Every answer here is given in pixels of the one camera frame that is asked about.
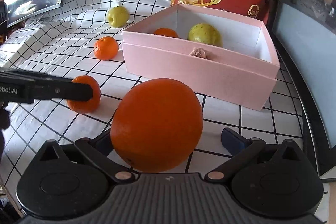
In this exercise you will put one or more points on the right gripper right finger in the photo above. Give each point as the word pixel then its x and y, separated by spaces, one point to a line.
pixel 243 151

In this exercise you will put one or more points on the yellow-green apple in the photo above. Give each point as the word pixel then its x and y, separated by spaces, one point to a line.
pixel 118 16

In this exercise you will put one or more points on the large orange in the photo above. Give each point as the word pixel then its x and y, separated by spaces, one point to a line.
pixel 157 125

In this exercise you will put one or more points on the small mandarin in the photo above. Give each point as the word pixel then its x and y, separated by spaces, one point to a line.
pixel 105 48
pixel 90 105

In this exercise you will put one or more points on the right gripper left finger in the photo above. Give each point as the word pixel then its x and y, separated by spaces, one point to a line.
pixel 96 151

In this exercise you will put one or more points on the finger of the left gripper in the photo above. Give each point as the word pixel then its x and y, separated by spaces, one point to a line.
pixel 57 87

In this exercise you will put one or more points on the green pear in box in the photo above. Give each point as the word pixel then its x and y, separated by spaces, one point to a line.
pixel 206 34

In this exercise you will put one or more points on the pink gift box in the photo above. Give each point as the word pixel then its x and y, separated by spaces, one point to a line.
pixel 243 72

